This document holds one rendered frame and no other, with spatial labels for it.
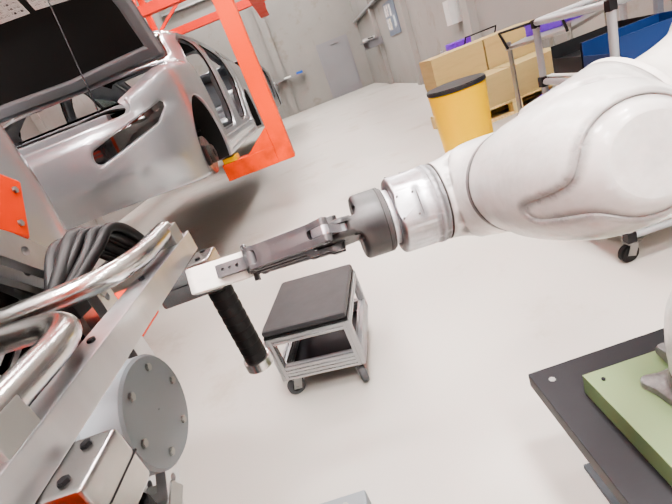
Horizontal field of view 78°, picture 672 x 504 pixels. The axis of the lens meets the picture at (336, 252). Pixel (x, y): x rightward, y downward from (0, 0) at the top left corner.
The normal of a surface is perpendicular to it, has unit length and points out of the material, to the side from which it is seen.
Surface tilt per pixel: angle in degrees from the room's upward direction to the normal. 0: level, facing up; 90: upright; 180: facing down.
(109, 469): 90
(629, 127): 80
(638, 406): 0
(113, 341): 90
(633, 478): 0
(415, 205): 61
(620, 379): 0
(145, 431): 90
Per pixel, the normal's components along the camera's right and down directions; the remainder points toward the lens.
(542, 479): -0.34, -0.86
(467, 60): 0.13, 0.36
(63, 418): 0.94, -0.34
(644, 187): -0.07, 0.11
